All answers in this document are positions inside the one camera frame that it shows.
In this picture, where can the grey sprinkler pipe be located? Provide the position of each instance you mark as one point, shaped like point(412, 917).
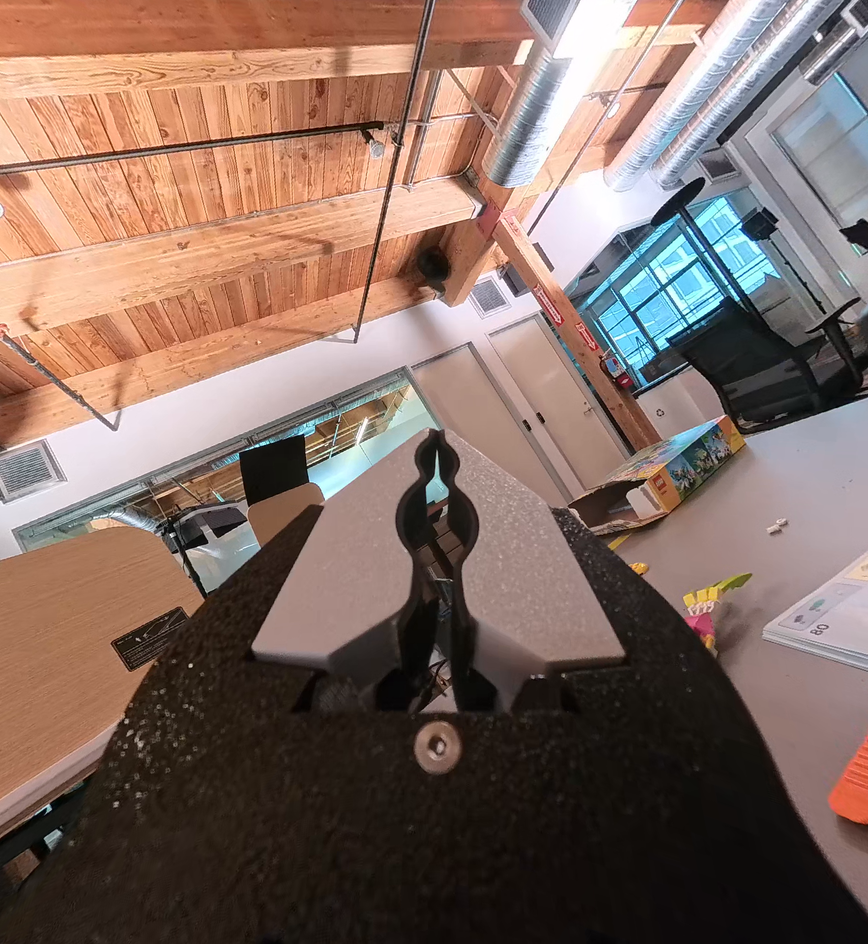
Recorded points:
point(36, 363)

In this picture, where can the wooden table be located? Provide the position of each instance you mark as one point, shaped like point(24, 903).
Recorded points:
point(36, 627)

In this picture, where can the white lego instruction booklet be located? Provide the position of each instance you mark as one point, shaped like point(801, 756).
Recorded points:
point(832, 630)

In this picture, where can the long silver ceiling duct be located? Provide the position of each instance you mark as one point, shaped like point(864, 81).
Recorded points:
point(751, 85)
point(699, 88)

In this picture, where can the silver ceiling duct with diffuser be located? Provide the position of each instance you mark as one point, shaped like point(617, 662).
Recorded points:
point(530, 118)

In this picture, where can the black hanging ceiling pipe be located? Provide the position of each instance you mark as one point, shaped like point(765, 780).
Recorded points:
point(390, 147)

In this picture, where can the black mesh office chair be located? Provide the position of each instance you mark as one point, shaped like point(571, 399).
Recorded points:
point(758, 369)

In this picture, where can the grey wall vent grille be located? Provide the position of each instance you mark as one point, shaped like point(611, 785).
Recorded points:
point(25, 468)

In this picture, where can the wooden support post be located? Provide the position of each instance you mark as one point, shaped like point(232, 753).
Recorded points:
point(574, 332)

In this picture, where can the white wall vent grille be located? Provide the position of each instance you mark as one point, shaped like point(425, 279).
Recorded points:
point(487, 295)

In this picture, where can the glass wall panel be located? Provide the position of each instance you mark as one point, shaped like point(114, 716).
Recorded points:
point(345, 420)

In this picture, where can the large grid window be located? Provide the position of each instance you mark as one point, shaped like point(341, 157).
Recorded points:
point(662, 280)

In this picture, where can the white recycling bin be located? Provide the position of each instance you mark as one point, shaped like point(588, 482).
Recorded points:
point(670, 402)

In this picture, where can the grey ceiling air diffuser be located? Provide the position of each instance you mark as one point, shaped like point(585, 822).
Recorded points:
point(552, 15)

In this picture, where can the black round ceiling speaker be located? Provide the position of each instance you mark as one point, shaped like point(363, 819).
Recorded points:
point(434, 265)

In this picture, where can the red fire extinguisher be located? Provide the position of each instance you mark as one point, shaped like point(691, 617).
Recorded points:
point(616, 366)

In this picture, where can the black label sticker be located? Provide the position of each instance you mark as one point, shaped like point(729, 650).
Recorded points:
point(150, 638)

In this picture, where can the white door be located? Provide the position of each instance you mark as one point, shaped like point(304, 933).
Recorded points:
point(478, 420)
point(552, 383)

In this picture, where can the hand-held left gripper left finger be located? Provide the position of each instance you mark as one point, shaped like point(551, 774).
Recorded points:
point(345, 568)

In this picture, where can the colourful lego box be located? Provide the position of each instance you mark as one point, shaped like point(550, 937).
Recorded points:
point(670, 472)

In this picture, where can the black box on stand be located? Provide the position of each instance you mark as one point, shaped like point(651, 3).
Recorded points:
point(758, 221)

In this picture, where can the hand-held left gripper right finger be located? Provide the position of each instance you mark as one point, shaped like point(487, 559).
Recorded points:
point(533, 590)

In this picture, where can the black ceiling track rail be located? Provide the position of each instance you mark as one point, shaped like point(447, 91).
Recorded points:
point(183, 150)

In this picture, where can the pink yellow lego build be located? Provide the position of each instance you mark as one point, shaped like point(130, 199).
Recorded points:
point(702, 623)

